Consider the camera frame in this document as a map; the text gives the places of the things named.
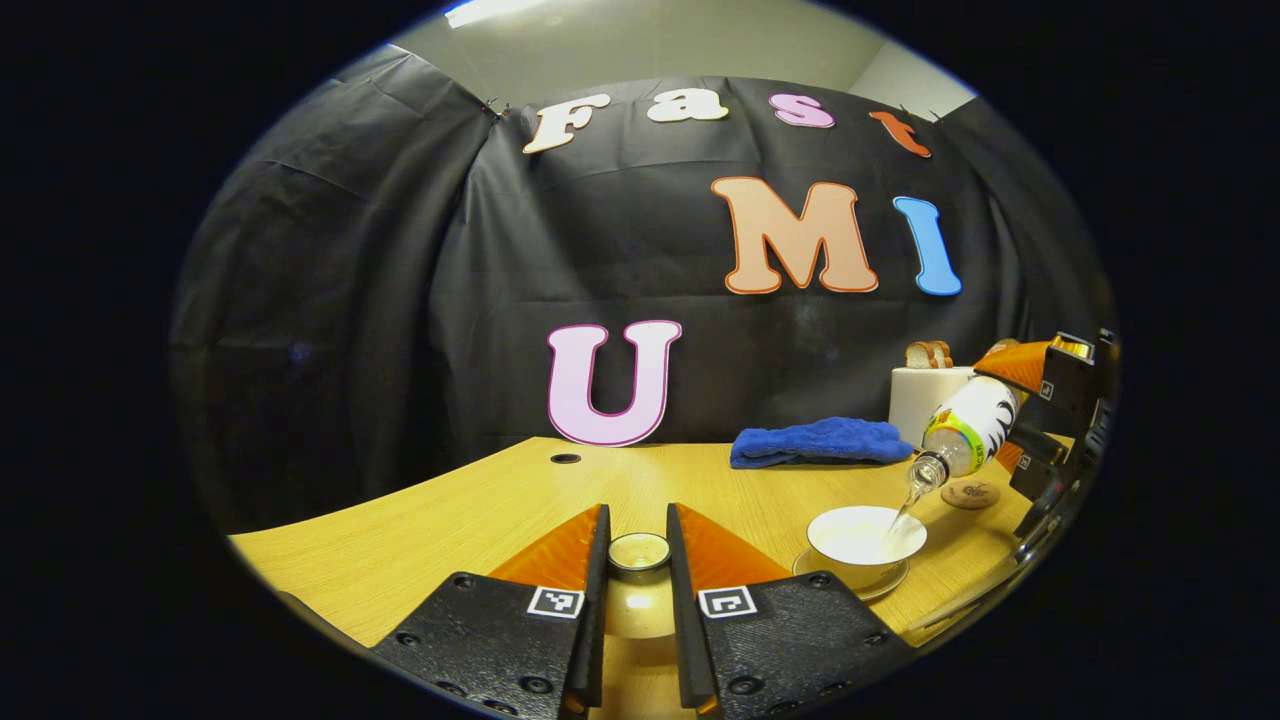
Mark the toast bread slice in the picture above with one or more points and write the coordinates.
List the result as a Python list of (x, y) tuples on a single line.
[(943, 353), (917, 356)]

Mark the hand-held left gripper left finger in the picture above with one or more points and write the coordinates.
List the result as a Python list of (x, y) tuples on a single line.
[(596, 600)]

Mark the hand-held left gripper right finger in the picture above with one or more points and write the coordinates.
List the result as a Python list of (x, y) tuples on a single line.
[(682, 600)]

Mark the black backdrop cloth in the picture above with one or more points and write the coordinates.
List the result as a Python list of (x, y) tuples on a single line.
[(400, 300)]

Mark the clear plastic water bottle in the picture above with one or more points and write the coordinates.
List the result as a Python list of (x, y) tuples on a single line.
[(975, 425)]

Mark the round wooden coaster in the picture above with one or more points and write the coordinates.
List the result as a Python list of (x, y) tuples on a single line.
[(972, 495)]

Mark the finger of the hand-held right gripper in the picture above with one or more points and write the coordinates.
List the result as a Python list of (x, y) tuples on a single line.
[(1045, 465), (1030, 365)]

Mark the white teacup lid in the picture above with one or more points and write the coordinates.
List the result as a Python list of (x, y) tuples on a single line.
[(640, 605)]

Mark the white saucer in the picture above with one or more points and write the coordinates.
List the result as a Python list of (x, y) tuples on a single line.
[(890, 585)]

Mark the white teacup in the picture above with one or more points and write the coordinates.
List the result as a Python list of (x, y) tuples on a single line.
[(850, 540)]

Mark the blue towel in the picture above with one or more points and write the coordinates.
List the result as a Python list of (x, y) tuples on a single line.
[(820, 442)]

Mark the white toaster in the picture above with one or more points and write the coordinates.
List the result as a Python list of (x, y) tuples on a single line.
[(920, 405)]

